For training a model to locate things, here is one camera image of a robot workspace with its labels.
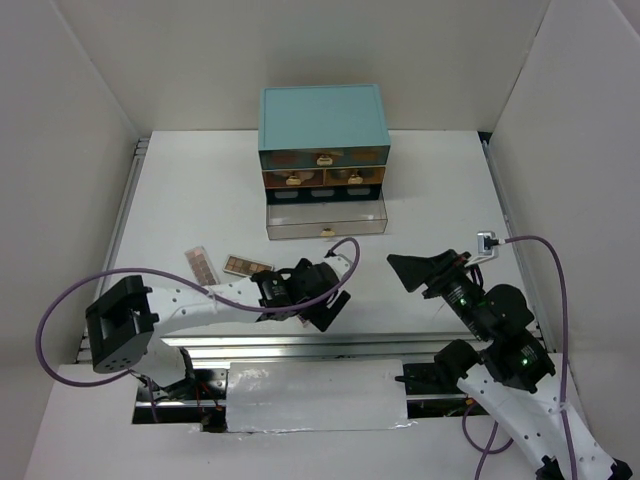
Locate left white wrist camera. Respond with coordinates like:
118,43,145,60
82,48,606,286
323,254,353,281

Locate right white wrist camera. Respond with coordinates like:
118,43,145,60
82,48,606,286
468,231,501,266

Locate brown eyeshadow palette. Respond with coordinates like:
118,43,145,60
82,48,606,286
222,255,274,277

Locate aluminium rail frame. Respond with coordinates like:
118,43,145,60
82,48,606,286
74,139,556,364

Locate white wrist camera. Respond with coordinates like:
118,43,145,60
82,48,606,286
323,254,353,281
468,231,501,266

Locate pink eyeshadow palette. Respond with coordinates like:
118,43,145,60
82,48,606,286
185,246,219,286

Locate white tape sheet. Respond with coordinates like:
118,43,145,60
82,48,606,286
226,360,411,433

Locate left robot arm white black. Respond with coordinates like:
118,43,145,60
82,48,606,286
85,254,353,399

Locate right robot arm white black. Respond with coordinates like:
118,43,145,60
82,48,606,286
387,250,632,479

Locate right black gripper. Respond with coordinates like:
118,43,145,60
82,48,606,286
385,245,490,338

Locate teal drawer organizer box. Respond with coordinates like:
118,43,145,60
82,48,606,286
258,84,391,240

